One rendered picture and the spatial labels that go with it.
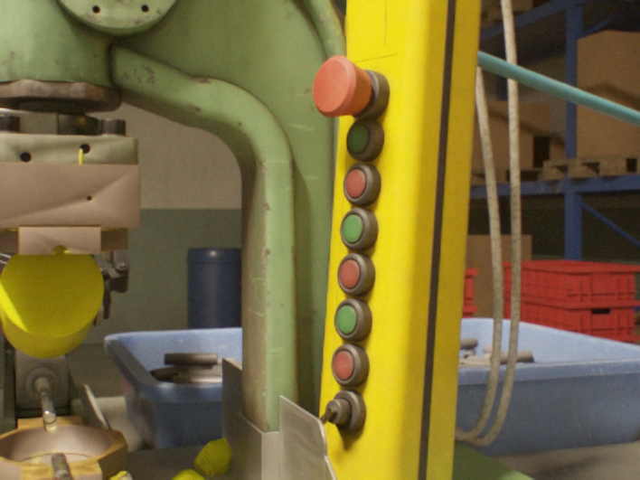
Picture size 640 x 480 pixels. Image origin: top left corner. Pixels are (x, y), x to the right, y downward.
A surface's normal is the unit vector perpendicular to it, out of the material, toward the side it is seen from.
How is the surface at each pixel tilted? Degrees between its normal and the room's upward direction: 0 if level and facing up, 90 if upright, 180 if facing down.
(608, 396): 100
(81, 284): 74
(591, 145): 90
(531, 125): 90
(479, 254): 90
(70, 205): 90
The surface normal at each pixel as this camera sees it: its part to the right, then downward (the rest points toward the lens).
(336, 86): -0.71, -0.07
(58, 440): 0.17, -0.50
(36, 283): 0.32, -0.25
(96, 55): 0.82, 0.01
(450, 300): 0.67, 0.02
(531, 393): 0.32, 0.19
